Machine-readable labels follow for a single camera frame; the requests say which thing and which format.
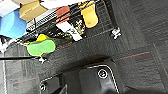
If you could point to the orange bottle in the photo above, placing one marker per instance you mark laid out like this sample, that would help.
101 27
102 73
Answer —
89 16

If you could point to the green yellow foam toy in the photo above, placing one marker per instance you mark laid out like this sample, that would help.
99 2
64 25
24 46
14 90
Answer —
40 47

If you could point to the small blue box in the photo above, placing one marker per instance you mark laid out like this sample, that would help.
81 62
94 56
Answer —
12 24

